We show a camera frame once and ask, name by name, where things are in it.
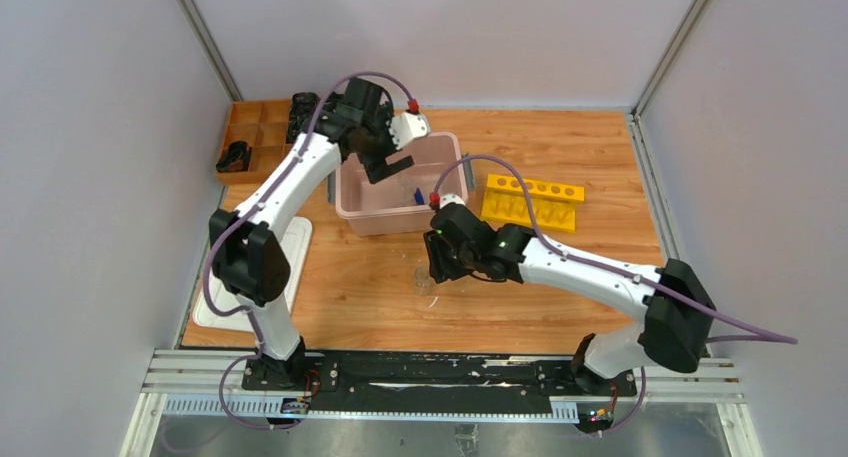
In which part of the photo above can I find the yellow test tube rack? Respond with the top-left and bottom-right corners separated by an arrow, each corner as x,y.
480,174 -> 585,233

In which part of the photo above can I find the grey bin handle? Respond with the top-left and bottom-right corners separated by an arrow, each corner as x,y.
462,154 -> 476,195
326,173 -> 337,205

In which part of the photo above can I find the graduated cylinder blue base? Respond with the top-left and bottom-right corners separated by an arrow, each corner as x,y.
398,187 -> 425,207

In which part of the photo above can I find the small glass beaker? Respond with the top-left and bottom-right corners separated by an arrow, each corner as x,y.
413,267 -> 433,296

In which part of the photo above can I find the dark fabric roll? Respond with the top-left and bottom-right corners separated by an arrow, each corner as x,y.
215,140 -> 252,173

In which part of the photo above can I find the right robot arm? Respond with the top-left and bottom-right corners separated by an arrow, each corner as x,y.
423,202 -> 716,395

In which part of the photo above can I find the black fabric roll back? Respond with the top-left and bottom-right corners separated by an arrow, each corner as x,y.
286,92 -> 320,144

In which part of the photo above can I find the white plastic lid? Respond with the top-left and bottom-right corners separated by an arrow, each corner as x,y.
191,210 -> 312,332

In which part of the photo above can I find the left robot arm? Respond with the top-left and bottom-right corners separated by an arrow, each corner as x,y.
201,71 -> 431,390

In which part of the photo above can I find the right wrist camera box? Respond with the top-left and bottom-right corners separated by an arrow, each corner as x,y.
429,192 -> 466,211

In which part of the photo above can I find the wooden compartment tray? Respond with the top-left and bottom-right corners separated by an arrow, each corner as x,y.
213,99 -> 293,186

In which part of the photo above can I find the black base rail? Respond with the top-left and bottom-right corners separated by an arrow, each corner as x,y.
241,350 -> 637,416

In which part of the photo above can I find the pink plastic bin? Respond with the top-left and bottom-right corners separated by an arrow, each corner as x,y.
335,132 -> 468,236

